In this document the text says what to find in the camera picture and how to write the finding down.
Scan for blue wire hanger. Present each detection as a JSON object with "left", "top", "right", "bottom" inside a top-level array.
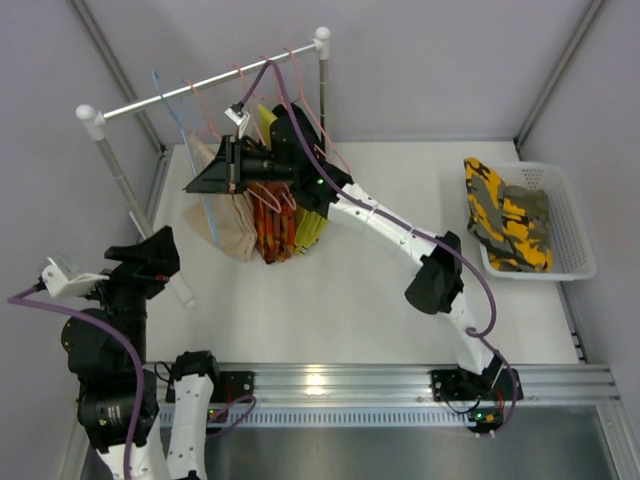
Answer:
[{"left": 151, "top": 69, "right": 219, "bottom": 246}]

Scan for green yellow camouflage trousers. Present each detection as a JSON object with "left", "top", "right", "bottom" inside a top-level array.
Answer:
[{"left": 463, "top": 158, "right": 553, "bottom": 273}]

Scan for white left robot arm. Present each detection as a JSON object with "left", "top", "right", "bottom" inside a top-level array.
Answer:
[{"left": 61, "top": 226, "right": 220, "bottom": 479}]

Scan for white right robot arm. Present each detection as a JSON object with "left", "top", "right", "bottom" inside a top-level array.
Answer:
[{"left": 184, "top": 113, "right": 521, "bottom": 399}]

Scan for pink hanger with beige trousers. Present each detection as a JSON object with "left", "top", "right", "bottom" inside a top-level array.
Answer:
[{"left": 181, "top": 78, "right": 297, "bottom": 211}]

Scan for beige trousers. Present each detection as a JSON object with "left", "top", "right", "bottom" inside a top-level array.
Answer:
[{"left": 181, "top": 131, "right": 259, "bottom": 264}]

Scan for black trousers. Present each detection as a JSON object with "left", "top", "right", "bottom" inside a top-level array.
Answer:
[{"left": 270, "top": 103, "right": 324, "bottom": 152}]

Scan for orange camouflage trousers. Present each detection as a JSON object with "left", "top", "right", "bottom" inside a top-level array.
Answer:
[{"left": 243, "top": 159, "right": 297, "bottom": 264}]

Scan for pink hanger with orange trousers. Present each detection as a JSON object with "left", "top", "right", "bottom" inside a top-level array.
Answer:
[{"left": 230, "top": 63, "right": 297, "bottom": 211}]

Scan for pink hanger with black trousers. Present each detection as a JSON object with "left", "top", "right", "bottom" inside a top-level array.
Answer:
[{"left": 281, "top": 45, "right": 352, "bottom": 180}]

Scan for pink hanger with lime trousers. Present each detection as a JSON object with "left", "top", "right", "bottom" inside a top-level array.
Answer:
[{"left": 256, "top": 56, "right": 296, "bottom": 112}]

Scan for lime green trousers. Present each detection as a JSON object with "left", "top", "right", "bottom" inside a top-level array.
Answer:
[{"left": 258, "top": 104, "right": 327, "bottom": 255}]

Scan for white metal clothes rack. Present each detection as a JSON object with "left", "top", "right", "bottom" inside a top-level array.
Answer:
[{"left": 76, "top": 27, "right": 351, "bottom": 307}]

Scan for white perforated plastic basket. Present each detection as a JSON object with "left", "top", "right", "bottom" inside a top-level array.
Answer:
[{"left": 470, "top": 159, "right": 597, "bottom": 282}]

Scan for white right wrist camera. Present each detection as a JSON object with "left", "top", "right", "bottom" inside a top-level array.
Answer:
[{"left": 224, "top": 102, "right": 251, "bottom": 139}]

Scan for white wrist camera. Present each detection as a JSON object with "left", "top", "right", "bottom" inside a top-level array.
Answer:
[
  {"left": 224, "top": 102, "right": 251, "bottom": 139},
  {"left": 41, "top": 253, "right": 109, "bottom": 299}
]

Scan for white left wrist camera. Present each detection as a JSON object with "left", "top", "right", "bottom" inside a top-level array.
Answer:
[{"left": 41, "top": 253, "right": 109, "bottom": 299}]

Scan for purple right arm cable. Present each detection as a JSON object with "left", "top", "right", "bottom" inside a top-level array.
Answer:
[{"left": 241, "top": 59, "right": 519, "bottom": 439}]

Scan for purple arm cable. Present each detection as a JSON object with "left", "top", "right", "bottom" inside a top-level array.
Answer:
[
  {"left": 6, "top": 284, "right": 257, "bottom": 480},
  {"left": 241, "top": 59, "right": 519, "bottom": 439}
]

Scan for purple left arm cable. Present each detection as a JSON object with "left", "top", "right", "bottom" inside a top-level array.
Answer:
[{"left": 6, "top": 284, "right": 257, "bottom": 480}]

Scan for black left base bracket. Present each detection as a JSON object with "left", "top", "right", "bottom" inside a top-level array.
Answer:
[{"left": 210, "top": 370, "right": 255, "bottom": 403}]

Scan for black base bracket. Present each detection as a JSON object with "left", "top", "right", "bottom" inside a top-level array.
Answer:
[
  {"left": 210, "top": 370, "right": 255, "bottom": 403},
  {"left": 431, "top": 368, "right": 477, "bottom": 403}
]

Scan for aluminium mounting rail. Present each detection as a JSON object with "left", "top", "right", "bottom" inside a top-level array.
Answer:
[{"left": 74, "top": 363, "right": 621, "bottom": 407}]

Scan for grey slotted cable duct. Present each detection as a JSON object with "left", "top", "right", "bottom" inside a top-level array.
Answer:
[{"left": 206, "top": 405, "right": 483, "bottom": 430}]

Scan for black right base bracket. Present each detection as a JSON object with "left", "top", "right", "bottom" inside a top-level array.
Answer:
[{"left": 431, "top": 368, "right": 477, "bottom": 403}]

